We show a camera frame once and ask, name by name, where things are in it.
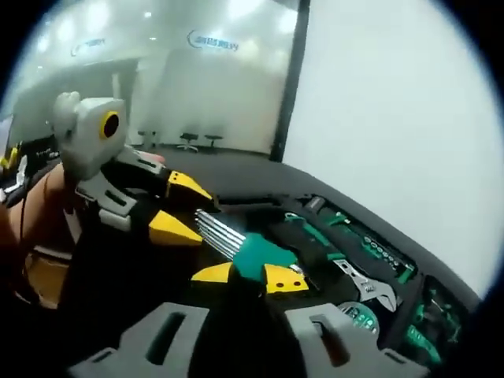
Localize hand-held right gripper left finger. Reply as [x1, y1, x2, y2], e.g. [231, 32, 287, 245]
[68, 262, 258, 378]

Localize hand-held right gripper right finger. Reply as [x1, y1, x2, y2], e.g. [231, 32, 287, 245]
[256, 263, 431, 378]

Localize round green tape measure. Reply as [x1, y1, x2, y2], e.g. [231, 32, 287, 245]
[337, 300, 382, 338]

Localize green-handled screwdriver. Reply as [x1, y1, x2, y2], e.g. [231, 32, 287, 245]
[405, 323, 440, 358]

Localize adjustable wrench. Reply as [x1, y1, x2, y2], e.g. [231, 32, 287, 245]
[281, 211, 398, 313]

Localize black toolbox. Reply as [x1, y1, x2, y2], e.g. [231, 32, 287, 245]
[215, 191, 476, 373]

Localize hex key set green holder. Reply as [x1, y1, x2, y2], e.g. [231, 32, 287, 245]
[195, 208, 306, 285]

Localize green-handled hand tool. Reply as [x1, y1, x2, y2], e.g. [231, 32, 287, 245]
[423, 275, 469, 343]

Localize row of chrome sockets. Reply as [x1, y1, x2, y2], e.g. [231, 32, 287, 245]
[354, 230, 419, 285]

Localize green black tool handle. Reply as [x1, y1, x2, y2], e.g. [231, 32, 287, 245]
[313, 195, 358, 232]

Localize person's left hand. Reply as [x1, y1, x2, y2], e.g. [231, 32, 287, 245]
[42, 162, 87, 246]

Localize dark desk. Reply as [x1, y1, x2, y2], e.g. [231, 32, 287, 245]
[9, 132, 62, 162]

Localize spare hand-held gripper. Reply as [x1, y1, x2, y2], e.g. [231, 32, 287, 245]
[0, 140, 29, 204]

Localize brown cardboard box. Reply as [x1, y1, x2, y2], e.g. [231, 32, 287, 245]
[23, 246, 76, 310]

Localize blue logo sticker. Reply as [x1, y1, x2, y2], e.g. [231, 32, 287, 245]
[186, 28, 242, 55]

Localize black cable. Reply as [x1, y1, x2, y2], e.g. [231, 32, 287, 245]
[18, 172, 31, 284]

